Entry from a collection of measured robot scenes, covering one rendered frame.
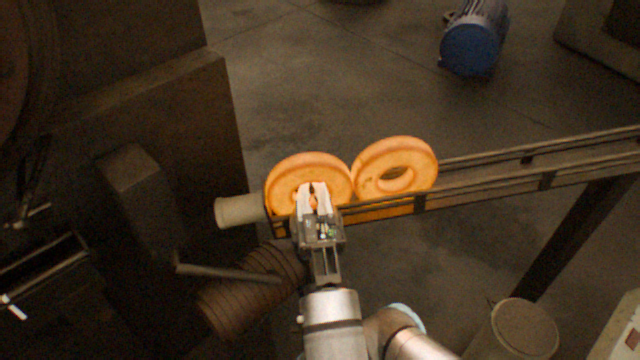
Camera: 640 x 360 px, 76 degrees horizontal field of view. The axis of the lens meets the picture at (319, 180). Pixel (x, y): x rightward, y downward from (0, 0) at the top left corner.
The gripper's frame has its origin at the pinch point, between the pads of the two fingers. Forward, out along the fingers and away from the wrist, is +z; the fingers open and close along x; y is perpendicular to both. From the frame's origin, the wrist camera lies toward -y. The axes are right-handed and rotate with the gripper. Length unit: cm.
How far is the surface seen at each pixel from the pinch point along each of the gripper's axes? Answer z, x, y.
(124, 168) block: 2.6, 29.6, 7.1
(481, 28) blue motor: 108, -100, -78
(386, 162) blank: -0.1, -13.1, 4.8
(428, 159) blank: -0.2, -20.7, 4.5
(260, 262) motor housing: -8.9, 11.0, -17.1
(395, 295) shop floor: -11, -29, -73
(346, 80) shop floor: 111, -37, -112
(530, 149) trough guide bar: 2.4, -43.6, -1.2
